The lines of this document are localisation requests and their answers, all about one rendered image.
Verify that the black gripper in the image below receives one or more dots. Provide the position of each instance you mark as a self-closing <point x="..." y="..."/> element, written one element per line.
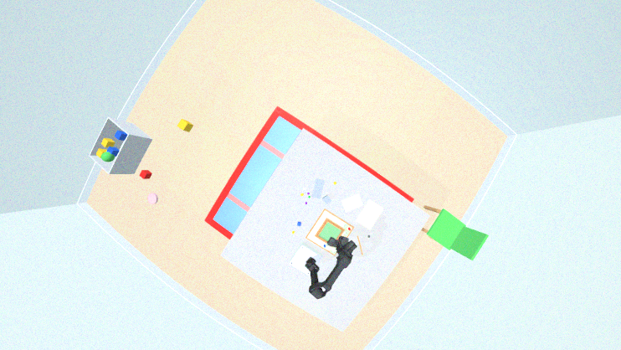
<point x="332" y="242"/>

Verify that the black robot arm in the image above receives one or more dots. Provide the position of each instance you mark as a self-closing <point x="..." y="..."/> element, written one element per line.
<point x="344" y="259"/>

